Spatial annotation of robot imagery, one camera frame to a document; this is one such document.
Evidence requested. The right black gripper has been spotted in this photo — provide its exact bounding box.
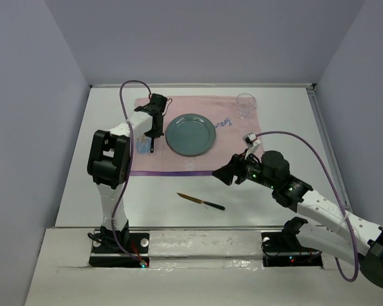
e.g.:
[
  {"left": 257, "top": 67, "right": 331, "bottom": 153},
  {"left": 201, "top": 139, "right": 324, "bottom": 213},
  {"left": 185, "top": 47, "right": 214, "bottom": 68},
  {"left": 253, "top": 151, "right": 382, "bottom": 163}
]
[{"left": 211, "top": 149, "right": 276, "bottom": 189}]

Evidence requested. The gold fork black handle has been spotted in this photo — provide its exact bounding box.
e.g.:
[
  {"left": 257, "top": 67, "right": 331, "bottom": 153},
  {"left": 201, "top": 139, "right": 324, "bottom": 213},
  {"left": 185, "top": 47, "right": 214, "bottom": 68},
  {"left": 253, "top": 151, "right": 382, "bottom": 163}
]
[{"left": 149, "top": 138, "right": 154, "bottom": 154}]

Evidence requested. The teal ceramic plate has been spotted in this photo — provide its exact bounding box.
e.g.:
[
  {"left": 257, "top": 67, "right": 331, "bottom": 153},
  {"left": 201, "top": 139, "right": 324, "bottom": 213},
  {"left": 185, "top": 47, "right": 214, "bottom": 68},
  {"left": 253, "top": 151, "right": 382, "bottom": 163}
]
[{"left": 165, "top": 113, "right": 216, "bottom": 157}]

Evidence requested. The gold knife black handle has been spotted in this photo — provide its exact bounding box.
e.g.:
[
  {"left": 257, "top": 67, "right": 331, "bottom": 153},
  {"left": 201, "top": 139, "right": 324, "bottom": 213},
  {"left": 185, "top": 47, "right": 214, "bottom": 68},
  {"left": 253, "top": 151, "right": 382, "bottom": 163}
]
[{"left": 177, "top": 193, "right": 225, "bottom": 210}]

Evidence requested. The pink cloth placemat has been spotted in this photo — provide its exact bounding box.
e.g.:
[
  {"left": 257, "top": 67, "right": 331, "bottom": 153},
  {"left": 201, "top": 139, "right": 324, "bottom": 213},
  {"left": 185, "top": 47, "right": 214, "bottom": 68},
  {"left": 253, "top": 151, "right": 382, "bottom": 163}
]
[{"left": 130, "top": 96, "right": 260, "bottom": 177}]

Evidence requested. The clear drinking glass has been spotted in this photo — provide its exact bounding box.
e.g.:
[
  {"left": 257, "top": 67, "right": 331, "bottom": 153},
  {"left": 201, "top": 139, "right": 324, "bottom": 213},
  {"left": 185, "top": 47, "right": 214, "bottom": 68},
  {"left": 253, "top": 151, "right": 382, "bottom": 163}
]
[{"left": 236, "top": 93, "right": 256, "bottom": 119}]

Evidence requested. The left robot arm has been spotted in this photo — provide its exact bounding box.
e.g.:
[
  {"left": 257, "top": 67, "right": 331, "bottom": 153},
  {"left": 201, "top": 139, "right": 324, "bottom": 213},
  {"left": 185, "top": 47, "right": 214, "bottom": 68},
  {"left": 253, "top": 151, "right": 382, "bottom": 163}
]
[{"left": 87, "top": 94, "right": 168, "bottom": 252}]

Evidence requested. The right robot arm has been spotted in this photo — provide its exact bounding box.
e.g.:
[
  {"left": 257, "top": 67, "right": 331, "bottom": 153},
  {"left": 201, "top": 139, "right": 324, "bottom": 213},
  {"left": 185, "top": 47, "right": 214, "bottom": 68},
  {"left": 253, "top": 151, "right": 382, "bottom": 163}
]
[{"left": 212, "top": 150, "right": 383, "bottom": 289}]

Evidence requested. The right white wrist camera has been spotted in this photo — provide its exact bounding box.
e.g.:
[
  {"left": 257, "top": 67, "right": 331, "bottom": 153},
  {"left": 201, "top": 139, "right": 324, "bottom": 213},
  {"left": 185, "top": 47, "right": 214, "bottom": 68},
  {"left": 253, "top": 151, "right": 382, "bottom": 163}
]
[{"left": 243, "top": 133, "right": 262, "bottom": 159}]

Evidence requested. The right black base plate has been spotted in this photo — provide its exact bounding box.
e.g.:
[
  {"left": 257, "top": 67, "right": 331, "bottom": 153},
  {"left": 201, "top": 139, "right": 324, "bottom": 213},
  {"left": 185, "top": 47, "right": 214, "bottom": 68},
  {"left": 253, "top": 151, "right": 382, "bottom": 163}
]
[{"left": 261, "top": 231, "right": 323, "bottom": 268}]

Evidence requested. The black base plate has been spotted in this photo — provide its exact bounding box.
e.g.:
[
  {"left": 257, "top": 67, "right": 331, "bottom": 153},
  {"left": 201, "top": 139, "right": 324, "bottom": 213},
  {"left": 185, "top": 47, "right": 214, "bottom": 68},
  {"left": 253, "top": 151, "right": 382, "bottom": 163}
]
[
  {"left": 261, "top": 231, "right": 323, "bottom": 268},
  {"left": 87, "top": 230, "right": 150, "bottom": 268}
]

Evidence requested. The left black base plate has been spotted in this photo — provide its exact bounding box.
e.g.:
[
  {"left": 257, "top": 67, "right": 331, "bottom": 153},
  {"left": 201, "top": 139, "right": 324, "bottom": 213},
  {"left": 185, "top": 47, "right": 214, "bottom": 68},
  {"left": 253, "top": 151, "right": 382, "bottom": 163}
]
[{"left": 87, "top": 230, "right": 150, "bottom": 268}]

